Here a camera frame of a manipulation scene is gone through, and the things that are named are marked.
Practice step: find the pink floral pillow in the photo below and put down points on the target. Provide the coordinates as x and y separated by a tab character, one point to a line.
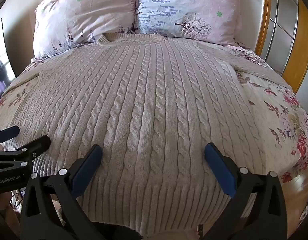
84	17

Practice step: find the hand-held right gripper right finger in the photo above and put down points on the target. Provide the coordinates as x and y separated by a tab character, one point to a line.
220	173

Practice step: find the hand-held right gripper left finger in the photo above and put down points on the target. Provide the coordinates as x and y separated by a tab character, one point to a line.
86	170

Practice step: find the window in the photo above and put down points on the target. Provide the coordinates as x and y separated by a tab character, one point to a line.
1	75

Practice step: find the floral bed sheet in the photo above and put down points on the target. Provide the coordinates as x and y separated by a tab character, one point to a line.
281	120

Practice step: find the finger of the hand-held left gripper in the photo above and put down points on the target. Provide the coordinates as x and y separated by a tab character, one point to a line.
9	133
37	145

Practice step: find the pink pillow with tree print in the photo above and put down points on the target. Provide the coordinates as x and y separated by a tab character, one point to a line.
188	7

